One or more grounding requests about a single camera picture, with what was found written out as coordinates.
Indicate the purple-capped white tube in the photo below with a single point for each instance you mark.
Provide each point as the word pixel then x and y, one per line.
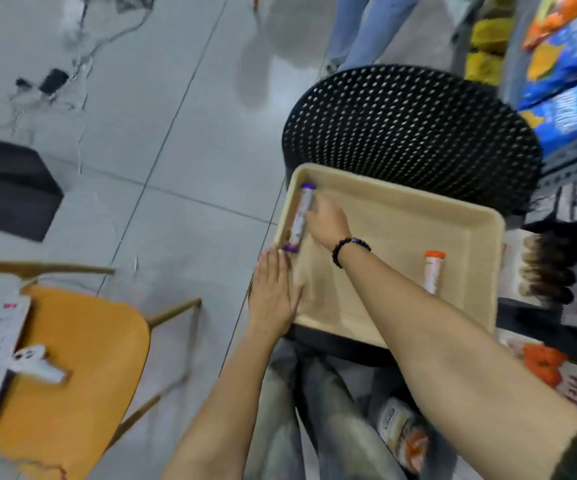
pixel 299 222

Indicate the person's right hand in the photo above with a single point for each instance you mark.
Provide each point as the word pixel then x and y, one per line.
pixel 328 222

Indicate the person's grey jeans legs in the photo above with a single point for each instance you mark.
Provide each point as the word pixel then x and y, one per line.
pixel 333 424

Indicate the blue snack packet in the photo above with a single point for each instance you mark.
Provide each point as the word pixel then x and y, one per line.
pixel 573 114
pixel 568 59

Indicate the person's right fingers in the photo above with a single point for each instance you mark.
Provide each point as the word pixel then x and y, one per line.
pixel 314 209

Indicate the white plug adapter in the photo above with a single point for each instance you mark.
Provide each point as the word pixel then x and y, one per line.
pixel 36 363

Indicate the grey shelf rail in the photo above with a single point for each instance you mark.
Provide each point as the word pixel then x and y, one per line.
pixel 568 189

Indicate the black perforated round stool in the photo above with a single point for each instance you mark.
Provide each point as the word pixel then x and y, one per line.
pixel 408 124

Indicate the beige plastic tray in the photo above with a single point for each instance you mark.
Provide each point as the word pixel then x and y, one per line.
pixel 398 229

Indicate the person's left forearm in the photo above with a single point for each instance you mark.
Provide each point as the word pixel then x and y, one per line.
pixel 228 409

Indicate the orange-capped white tube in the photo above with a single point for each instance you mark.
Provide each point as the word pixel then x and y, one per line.
pixel 433 272

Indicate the small black device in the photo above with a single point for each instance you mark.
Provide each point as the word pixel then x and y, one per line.
pixel 53 80

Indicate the person's right forearm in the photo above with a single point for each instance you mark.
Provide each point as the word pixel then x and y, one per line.
pixel 448 364

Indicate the stack of yellow packets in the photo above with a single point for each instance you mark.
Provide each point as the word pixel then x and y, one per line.
pixel 491 42

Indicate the white box with brown sticks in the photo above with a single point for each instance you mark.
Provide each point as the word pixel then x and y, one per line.
pixel 533 267

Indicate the person's left thumb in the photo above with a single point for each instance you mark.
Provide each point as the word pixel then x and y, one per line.
pixel 296 298

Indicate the orange wooden chair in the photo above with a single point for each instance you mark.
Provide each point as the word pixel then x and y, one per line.
pixel 73 364

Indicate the white and orange snack packet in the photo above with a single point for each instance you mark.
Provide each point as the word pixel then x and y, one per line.
pixel 403 434

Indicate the black box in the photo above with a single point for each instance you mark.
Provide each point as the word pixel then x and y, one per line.
pixel 13 187

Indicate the person's left hand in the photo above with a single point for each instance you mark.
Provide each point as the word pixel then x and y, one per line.
pixel 271 299

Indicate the white box with orange picture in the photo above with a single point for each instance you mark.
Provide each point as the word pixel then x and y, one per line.
pixel 548 367

